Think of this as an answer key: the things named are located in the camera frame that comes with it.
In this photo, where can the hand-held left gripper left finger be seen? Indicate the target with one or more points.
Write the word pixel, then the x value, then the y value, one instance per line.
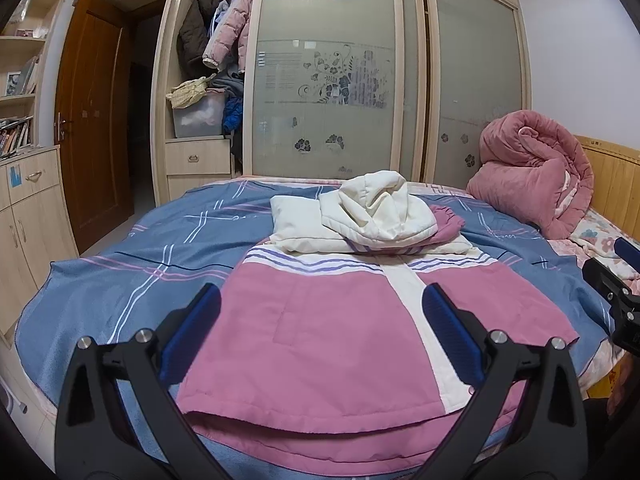
pixel 197 320

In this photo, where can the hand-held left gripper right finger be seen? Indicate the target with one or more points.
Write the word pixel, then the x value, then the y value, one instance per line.
pixel 447 320

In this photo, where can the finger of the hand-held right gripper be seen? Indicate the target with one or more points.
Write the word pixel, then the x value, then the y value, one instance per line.
pixel 627 315
pixel 629 250

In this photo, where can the pink and white hooded jacket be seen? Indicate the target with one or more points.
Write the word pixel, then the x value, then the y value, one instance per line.
pixel 325 320

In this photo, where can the pile of grey clothes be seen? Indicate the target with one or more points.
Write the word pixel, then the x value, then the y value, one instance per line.
pixel 227 82

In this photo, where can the floral pink bed sheet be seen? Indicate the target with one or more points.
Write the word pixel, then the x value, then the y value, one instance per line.
pixel 595 235

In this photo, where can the wooden headboard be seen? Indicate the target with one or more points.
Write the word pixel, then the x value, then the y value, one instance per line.
pixel 615 175

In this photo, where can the blue plaid bed sheet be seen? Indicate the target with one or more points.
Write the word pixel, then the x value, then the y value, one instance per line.
pixel 100 285

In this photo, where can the rolled pink quilt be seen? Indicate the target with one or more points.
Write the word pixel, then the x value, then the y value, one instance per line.
pixel 525 160

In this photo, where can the beige wardrobe drawer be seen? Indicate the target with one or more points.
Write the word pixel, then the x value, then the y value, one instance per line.
pixel 197 157

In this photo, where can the beige bookshelf cabinet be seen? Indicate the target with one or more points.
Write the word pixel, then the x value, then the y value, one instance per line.
pixel 35 240

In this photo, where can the clear plastic storage box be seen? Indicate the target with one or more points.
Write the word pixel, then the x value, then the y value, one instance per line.
pixel 200 117

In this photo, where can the blue puffer garment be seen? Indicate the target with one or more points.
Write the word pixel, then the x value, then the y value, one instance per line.
pixel 232 115

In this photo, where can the beige wooden wardrobe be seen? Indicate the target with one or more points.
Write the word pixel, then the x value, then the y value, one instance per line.
pixel 161 110

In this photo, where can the brown wooden door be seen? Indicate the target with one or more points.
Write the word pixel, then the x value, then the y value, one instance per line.
pixel 95 125

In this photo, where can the frosted floral glass sliding door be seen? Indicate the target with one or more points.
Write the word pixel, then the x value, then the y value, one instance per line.
pixel 325 135

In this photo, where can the yellowish crumpled cloth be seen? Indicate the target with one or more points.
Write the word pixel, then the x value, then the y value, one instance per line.
pixel 187 92

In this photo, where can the blue sticker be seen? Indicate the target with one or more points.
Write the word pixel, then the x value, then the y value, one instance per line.
pixel 15 176

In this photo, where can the row of books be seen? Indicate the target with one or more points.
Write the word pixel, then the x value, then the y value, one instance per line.
pixel 15 137

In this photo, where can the hanging dark brown jacket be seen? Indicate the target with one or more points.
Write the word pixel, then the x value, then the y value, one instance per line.
pixel 192 35

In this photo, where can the hanging pink puffer jacket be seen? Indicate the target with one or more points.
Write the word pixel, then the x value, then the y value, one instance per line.
pixel 230 25

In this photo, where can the small picture frame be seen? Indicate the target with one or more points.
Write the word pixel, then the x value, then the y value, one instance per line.
pixel 13 83

